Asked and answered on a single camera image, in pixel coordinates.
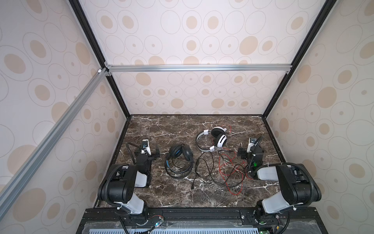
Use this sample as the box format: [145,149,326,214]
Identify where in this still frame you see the diagonal aluminium rail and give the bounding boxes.
[1,67,108,219]

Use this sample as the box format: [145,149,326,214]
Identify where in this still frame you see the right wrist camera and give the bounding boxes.
[247,137,258,153]

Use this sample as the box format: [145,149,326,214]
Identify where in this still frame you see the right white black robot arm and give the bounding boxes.
[237,137,322,219]

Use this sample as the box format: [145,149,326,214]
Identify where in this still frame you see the horizontal aluminium rail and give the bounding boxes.
[107,64,292,73]

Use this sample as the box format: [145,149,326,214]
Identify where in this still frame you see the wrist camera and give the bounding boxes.
[247,137,258,153]
[141,139,152,157]

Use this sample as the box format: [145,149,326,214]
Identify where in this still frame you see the black corner post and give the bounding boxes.
[68,0,131,119]
[262,0,337,119]

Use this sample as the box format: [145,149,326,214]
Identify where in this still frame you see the red headphone cable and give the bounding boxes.
[217,125,255,197]

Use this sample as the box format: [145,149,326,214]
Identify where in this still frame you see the right black corner post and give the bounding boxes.
[262,0,337,119]

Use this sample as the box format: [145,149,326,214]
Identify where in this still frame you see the white black headphones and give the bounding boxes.
[195,126,228,152]

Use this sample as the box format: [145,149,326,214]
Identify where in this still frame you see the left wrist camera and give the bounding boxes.
[141,139,152,157]

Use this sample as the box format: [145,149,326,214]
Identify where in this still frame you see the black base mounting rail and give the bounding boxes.
[77,207,327,234]

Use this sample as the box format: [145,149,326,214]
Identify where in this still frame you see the left black corner post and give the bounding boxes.
[68,0,131,119]

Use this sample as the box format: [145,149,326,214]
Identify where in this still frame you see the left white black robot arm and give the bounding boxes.
[97,139,160,215]

